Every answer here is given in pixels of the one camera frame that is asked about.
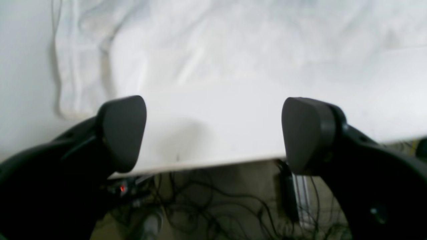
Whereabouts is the white printed T-shirt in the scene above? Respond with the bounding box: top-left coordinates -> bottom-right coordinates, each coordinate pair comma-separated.
50,0 -> 427,120

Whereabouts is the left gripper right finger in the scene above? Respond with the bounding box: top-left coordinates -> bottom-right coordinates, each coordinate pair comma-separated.
282,97 -> 427,240

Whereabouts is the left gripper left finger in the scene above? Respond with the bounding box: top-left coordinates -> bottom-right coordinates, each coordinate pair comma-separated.
0,95 -> 147,240

